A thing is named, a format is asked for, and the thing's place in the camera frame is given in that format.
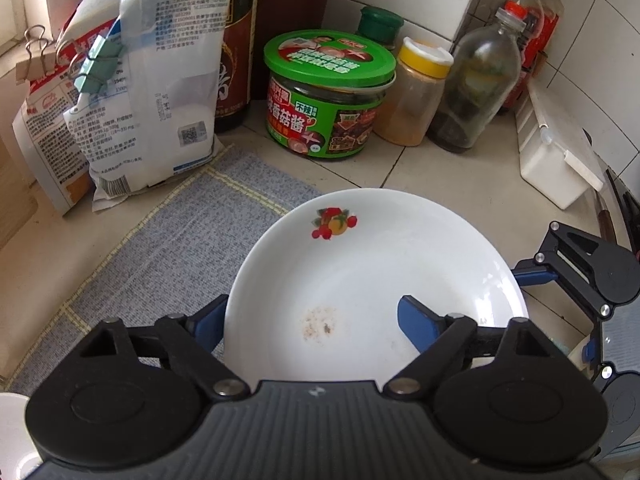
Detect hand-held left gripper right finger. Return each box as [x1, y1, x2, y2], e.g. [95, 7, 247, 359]
[382, 296, 548, 401]

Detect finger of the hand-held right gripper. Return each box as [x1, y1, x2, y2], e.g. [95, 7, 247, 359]
[512, 220, 613, 321]

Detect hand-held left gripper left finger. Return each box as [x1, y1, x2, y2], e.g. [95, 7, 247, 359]
[80, 295, 251, 401]

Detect white ceramic plate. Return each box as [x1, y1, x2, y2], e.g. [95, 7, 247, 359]
[222, 188, 530, 383]

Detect white bowl pink flowers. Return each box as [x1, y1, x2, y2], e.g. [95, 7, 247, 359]
[0, 392, 41, 480]

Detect grey checked mat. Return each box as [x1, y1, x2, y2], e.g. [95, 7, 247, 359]
[7, 144, 323, 396]

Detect white seasoning box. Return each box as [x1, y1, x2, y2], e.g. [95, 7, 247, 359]
[515, 80, 608, 211]

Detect clear glass bottle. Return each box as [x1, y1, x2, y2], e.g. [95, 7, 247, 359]
[426, 9, 526, 153]

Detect yellow capped spice jar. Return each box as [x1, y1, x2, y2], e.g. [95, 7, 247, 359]
[372, 37, 453, 147]

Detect green lidded sauce jar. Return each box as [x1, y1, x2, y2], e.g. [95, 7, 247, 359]
[263, 29, 397, 161]

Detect red capped bottle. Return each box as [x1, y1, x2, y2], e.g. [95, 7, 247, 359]
[497, 0, 547, 116]

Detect white bag blue print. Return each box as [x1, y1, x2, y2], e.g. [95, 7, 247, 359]
[62, 0, 238, 211]

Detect red and white bag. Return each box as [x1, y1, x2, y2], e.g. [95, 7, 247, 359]
[12, 7, 131, 216]

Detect gold capped plastic bottle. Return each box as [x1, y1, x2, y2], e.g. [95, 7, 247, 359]
[515, 0, 566, 56]

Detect dark vinegar bottle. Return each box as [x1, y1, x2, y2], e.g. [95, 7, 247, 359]
[215, 0, 261, 135]

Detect green binder clip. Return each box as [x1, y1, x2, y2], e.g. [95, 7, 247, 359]
[74, 30, 126, 95]

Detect green capped spice jar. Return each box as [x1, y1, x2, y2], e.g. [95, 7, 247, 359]
[356, 6, 405, 51]

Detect brown binder clip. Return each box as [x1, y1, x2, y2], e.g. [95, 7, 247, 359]
[15, 25, 61, 83]

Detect dark brown cylinder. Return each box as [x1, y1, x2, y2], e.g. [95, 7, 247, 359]
[259, 0, 333, 103]

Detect brown utensil handle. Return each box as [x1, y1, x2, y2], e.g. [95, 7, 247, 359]
[595, 192, 621, 243]

